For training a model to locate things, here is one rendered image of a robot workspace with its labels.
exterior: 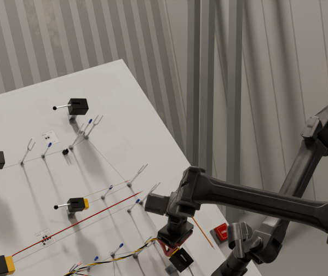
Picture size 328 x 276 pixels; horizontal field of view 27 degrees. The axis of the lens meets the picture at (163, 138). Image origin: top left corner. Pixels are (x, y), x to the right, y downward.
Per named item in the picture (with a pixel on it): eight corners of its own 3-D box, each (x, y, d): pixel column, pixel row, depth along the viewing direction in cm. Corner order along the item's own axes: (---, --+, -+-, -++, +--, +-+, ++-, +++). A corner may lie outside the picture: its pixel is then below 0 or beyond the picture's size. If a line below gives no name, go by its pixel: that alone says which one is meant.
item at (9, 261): (1, 260, 188) (4, 257, 186) (9, 259, 189) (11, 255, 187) (5, 275, 186) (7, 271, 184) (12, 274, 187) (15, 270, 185)
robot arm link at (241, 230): (261, 245, 183) (276, 258, 188) (256, 209, 190) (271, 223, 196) (223, 259, 188) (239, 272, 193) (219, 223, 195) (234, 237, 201)
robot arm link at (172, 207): (199, 217, 153) (211, 170, 156) (173, 210, 153) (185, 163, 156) (182, 228, 196) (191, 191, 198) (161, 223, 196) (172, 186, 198)
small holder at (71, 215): (47, 207, 210) (54, 196, 204) (75, 205, 214) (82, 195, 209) (50, 220, 208) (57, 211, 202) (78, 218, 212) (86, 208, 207)
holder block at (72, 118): (46, 111, 227) (53, 97, 220) (78, 111, 233) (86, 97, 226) (49, 124, 225) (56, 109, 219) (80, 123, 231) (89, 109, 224)
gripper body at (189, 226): (156, 236, 205) (158, 219, 201) (177, 218, 212) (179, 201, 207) (173, 247, 203) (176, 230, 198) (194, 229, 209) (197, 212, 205)
